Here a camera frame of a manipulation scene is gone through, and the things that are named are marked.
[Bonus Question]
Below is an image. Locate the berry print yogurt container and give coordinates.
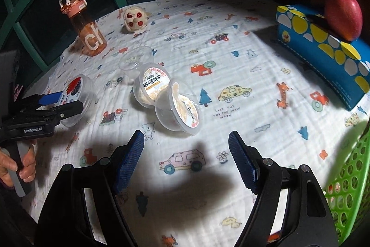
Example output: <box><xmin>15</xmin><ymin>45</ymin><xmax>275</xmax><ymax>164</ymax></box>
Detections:
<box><xmin>58</xmin><ymin>74</ymin><xmax>94</xmax><ymax>128</ymax></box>

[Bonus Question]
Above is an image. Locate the clear plastic cup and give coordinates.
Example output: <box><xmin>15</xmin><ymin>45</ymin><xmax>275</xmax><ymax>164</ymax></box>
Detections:
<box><xmin>119</xmin><ymin>46</ymin><xmax>154</xmax><ymax>79</ymax></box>

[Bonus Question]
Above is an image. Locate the person's left hand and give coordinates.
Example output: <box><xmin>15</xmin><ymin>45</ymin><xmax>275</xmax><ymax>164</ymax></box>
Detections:
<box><xmin>1</xmin><ymin>139</ymin><xmax>37</xmax><ymax>189</ymax></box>

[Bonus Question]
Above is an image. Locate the pudding cup with label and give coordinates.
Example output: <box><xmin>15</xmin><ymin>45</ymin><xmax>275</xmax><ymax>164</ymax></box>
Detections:
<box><xmin>133</xmin><ymin>63</ymin><xmax>171</xmax><ymax>108</ymax></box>

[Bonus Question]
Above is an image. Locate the orange transparent water bottle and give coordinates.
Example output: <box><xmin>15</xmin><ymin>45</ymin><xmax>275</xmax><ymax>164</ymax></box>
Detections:
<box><xmin>59</xmin><ymin>0</ymin><xmax>107</xmax><ymax>57</ymax></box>

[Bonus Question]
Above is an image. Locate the white cartoon print cloth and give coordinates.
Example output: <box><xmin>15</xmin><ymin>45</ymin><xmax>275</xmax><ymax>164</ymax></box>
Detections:
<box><xmin>22</xmin><ymin>0</ymin><xmax>369</xmax><ymax>246</ymax></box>

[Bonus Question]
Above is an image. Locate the green plastic basket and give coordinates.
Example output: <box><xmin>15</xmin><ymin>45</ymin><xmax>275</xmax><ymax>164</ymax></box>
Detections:
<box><xmin>324</xmin><ymin>125</ymin><xmax>369</xmax><ymax>245</ymax></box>

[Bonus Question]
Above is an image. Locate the blue yellow tissue box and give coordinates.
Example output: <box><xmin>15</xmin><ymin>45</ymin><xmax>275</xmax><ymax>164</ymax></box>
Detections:
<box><xmin>275</xmin><ymin>5</ymin><xmax>369</xmax><ymax>110</ymax></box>

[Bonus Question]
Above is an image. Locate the cream plush sheep toy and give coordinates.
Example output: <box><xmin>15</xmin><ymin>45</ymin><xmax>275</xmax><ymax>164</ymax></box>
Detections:
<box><xmin>123</xmin><ymin>6</ymin><xmax>148</xmax><ymax>33</ymax></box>

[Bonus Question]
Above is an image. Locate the red apple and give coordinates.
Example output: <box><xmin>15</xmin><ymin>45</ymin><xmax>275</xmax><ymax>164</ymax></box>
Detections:
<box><xmin>324</xmin><ymin>0</ymin><xmax>363</xmax><ymax>42</ymax></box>

